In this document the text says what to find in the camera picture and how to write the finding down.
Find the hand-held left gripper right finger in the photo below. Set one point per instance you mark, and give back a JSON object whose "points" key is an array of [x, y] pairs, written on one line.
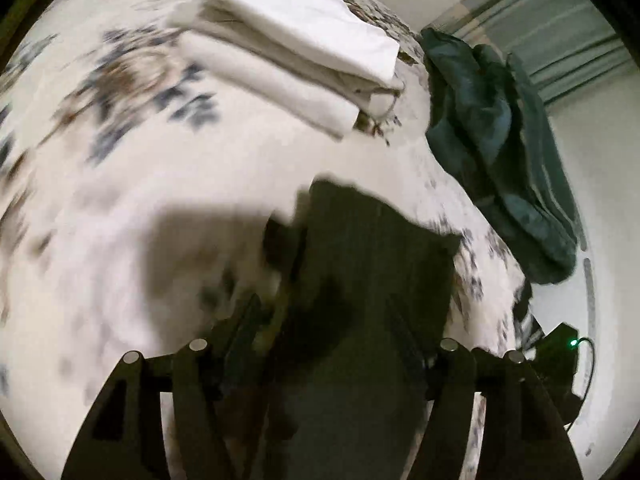
{"points": [[450, 400]]}

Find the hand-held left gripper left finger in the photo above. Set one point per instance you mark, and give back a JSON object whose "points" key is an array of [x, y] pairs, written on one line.
{"points": [[190, 400]]}

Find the dark striped sweater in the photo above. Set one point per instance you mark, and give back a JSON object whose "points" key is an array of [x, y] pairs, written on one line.
{"points": [[350, 260]]}

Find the folded black grey striped garment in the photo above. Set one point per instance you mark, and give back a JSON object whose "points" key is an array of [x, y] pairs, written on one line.
{"points": [[529, 332]]}

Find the white headboard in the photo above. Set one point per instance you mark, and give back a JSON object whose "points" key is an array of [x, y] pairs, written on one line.
{"points": [[595, 210]]}

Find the bed with floral cover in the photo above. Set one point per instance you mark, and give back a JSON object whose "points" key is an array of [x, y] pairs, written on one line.
{"points": [[125, 185]]}

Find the dark green blanket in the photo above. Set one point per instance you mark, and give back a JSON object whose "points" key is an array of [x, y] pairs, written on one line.
{"points": [[485, 150]]}

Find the folded beige garment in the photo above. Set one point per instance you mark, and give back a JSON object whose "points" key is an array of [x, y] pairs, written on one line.
{"points": [[360, 91]]}

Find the folded cream garment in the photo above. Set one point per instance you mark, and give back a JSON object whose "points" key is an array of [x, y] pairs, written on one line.
{"points": [[280, 85]]}

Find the wide green curtain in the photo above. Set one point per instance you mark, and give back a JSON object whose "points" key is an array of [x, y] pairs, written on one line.
{"points": [[550, 35]]}

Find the folded white shirt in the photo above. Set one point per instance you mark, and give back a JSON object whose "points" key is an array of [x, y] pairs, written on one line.
{"points": [[300, 15]]}

